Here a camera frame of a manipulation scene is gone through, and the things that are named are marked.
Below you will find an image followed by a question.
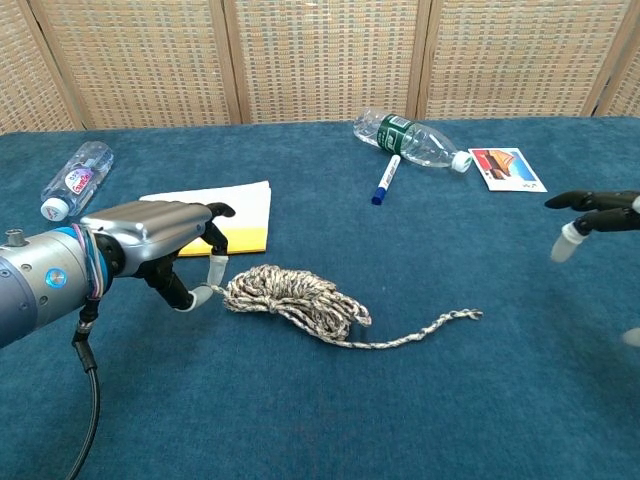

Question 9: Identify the speckled beige rope bundle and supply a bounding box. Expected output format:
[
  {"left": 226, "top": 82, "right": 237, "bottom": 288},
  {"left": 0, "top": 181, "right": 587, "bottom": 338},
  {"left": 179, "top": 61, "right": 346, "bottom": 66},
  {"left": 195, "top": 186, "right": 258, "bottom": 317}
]
[{"left": 209, "top": 264, "right": 485, "bottom": 350}]

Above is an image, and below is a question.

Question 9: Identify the woven bamboo folding screen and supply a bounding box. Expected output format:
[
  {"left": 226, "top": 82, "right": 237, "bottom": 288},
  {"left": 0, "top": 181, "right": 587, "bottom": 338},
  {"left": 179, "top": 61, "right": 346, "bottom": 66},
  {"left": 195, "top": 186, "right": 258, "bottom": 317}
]
[{"left": 0, "top": 0, "right": 640, "bottom": 135}]

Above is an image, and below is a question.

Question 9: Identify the picture postcard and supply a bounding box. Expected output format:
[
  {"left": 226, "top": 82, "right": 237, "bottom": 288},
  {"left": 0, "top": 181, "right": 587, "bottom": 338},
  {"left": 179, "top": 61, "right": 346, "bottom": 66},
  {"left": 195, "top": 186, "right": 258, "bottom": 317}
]
[{"left": 467, "top": 147, "right": 549, "bottom": 194}]

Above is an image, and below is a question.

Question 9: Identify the white yellow notepad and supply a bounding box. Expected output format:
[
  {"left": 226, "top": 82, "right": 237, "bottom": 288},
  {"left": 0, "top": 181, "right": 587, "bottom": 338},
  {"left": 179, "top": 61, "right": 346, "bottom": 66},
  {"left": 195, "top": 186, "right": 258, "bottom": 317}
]
[{"left": 138, "top": 180, "right": 273, "bottom": 258}]

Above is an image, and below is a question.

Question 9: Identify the large green-label water bottle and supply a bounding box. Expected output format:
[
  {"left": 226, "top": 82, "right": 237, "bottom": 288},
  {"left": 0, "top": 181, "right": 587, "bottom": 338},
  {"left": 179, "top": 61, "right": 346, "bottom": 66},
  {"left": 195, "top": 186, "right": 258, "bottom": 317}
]
[{"left": 352, "top": 107, "right": 474, "bottom": 175}]

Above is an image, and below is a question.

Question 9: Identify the small pink-label water bottle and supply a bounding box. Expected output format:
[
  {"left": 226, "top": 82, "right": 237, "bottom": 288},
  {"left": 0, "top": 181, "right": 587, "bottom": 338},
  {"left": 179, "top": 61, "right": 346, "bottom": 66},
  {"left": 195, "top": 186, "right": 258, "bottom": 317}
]
[{"left": 39, "top": 140, "right": 115, "bottom": 223}]

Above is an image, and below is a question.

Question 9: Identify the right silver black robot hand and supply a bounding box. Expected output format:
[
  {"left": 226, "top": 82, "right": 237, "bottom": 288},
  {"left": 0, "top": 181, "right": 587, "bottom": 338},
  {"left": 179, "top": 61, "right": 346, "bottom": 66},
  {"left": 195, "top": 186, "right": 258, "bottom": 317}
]
[{"left": 543, "top": 189, "right": 640, "bottom": 347}]

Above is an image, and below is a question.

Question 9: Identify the white marker blue cap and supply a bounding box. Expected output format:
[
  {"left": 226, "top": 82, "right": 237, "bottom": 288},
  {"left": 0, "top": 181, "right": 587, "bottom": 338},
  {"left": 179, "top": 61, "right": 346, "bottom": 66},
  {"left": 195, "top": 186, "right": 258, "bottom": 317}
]
[{"left": 370, "top": 154, "right": 402, "bottom": 206}]

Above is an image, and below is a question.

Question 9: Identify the blue felt table cover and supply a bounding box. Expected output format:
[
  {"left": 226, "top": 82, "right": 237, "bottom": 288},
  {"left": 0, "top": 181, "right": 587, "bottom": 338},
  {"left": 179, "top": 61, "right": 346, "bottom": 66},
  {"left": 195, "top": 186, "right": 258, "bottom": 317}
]
[{"left": 0, "top": 115, "right": 640, "bottom": 480}]

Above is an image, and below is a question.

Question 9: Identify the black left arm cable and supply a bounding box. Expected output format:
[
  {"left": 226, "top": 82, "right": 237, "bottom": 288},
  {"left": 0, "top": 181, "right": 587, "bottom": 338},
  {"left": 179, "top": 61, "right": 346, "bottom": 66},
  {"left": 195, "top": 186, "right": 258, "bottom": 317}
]
[{"left": 64, "top": 297, "right": 101, "bottom": 480}]

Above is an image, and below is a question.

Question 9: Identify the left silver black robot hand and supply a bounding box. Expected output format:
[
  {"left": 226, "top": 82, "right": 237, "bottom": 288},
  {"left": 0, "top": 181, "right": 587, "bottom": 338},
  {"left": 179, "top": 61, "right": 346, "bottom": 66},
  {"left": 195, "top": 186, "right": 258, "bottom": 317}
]
[{"left": 79, "top": 200, "right": 237, "bottom": 313}]

